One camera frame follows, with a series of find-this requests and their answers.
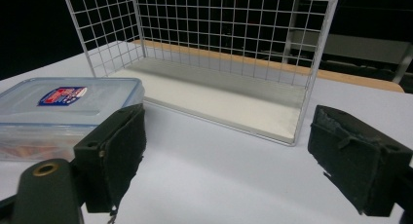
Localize white wire mesh shelf rack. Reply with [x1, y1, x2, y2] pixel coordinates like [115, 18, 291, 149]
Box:
[61, 0, 342, 147]

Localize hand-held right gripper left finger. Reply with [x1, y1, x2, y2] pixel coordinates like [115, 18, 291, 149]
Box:
[73, 102, 147, 224]

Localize clear plastic lidded food container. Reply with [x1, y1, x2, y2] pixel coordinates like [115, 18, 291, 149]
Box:
[0, 76, 146, 163]

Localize metal stand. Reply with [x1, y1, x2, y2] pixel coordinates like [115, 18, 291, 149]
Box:
[391, 43, 413, 85]

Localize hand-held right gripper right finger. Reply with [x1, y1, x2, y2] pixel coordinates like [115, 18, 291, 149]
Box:
[307, 104, 413, 217]

